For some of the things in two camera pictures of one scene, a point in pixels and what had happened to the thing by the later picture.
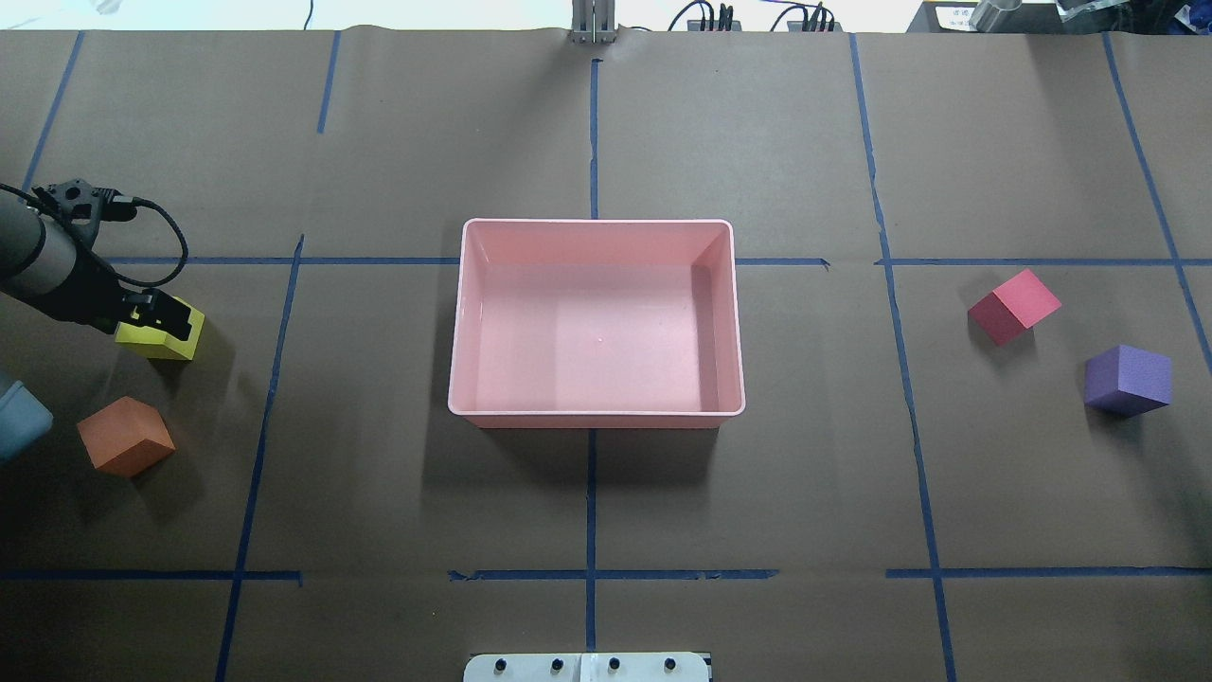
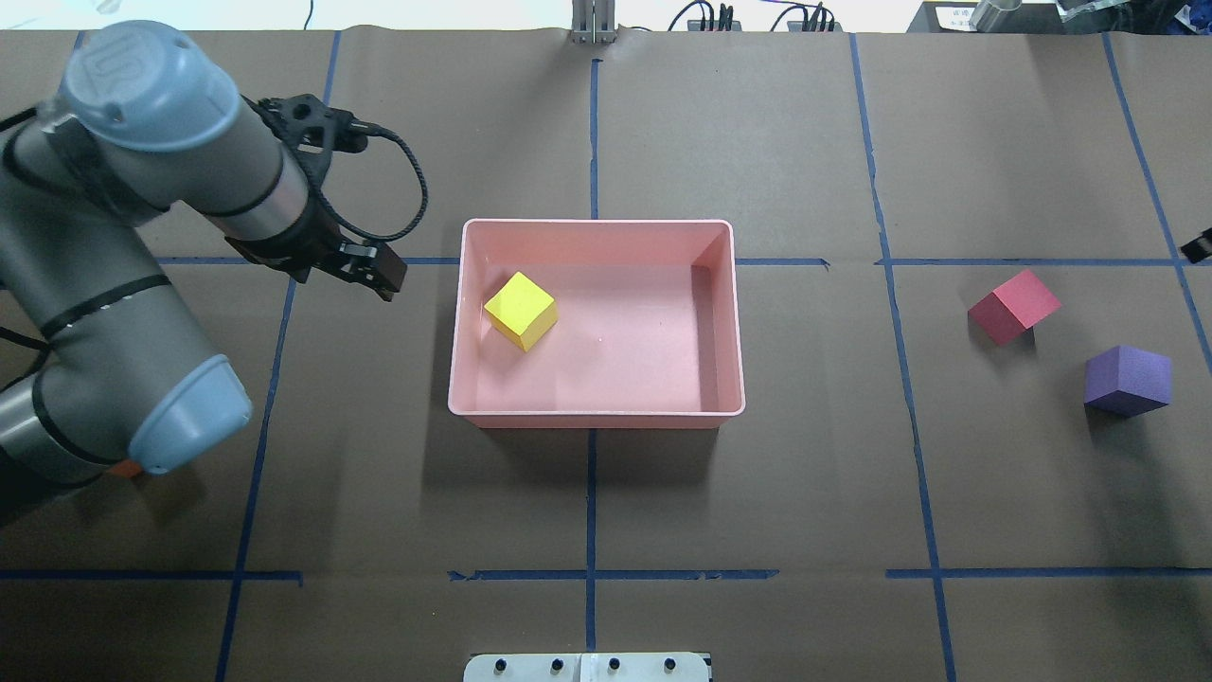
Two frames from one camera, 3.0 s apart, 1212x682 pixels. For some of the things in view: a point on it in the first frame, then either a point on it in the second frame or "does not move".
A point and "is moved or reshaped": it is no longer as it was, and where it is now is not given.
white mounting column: [588, 667] does not move
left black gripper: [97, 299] → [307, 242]
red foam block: [1014, 307] does not move
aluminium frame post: [594, 21] does not move
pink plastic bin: [597, 324] does not move
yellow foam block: [155, 342] is moved or reshaped
